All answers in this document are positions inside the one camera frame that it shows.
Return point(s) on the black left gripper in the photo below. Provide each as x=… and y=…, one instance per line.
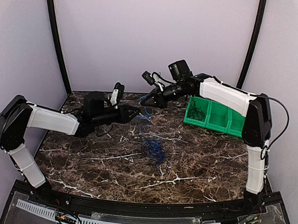
x=124, y=114

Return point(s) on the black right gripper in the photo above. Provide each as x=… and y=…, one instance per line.
x=158, y=96

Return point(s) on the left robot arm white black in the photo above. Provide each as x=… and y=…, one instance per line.
x=20, y=114

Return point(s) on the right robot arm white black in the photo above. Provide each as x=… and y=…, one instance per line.
x=255, y=109

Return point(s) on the green plastic bin left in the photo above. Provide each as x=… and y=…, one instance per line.
x=197, y=112

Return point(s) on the green plastic bin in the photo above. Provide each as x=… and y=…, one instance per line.
x=197, y=112
x=218, y=119
x=236, y=123

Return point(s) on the green plastic bin middle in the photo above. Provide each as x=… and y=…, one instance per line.
x=218, y=119

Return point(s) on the green plastic bin right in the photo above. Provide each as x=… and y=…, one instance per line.
x=236, y=123

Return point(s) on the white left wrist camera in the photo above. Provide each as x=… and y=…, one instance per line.
x=117, y=95

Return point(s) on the black front rail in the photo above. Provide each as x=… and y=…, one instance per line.
x=225, y=211

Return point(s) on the black frame post left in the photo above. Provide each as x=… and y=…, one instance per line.
x=57, y=46

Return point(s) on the black frame post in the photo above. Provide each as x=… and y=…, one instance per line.
x=253, y=42
x=57, y=46

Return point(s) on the black frame post right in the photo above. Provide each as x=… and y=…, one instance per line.
x=253, y=42

